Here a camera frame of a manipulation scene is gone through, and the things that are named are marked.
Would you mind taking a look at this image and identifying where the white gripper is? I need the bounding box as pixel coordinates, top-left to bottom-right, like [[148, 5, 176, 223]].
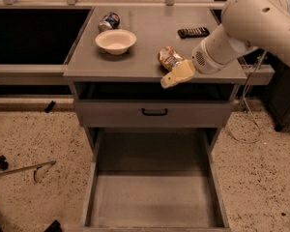
[[160, 25, 246, 89]]

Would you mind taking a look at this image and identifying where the crushed orange soda can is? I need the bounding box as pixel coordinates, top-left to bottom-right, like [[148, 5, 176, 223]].
[[158, 46, 184, 72]]

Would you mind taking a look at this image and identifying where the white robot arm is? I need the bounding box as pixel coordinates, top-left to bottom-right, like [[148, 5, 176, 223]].
[[160, 0, 290, 88]]

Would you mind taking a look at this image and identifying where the blue pepsi can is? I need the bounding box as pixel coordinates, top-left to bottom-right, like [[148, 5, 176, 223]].
[[98, 12, 120, 32]]

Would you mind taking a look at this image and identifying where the open grey bottom drawer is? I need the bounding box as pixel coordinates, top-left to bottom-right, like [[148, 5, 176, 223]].
[[82, 129, 231, 232]]

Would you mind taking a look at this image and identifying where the black remote control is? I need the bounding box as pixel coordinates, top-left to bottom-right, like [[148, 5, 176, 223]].
[[177, 27, 210, 39]]

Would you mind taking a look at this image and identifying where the white bowl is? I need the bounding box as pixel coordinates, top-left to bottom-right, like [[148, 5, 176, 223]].
[[95, 29, 136, 55]]

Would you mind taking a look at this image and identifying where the small black block on floor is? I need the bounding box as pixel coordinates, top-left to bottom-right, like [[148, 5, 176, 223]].
[[44, 101, 56, 113]]

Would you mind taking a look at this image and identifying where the metal rod on floor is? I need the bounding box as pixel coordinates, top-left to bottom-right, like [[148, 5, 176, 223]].
[[0, 160, 56, 177]]

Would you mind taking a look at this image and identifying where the black object at bottom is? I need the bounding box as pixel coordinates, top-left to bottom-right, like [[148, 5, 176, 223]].
[[44, 220, 62, 232]]

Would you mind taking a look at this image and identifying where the black object at left edge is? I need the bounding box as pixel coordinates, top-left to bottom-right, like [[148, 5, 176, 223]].
[[0, 155, 9, 170]]

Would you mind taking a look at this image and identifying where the closed drawer with black handle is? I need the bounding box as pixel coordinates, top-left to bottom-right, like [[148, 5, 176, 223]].
[[74, 101, 233, 128]]

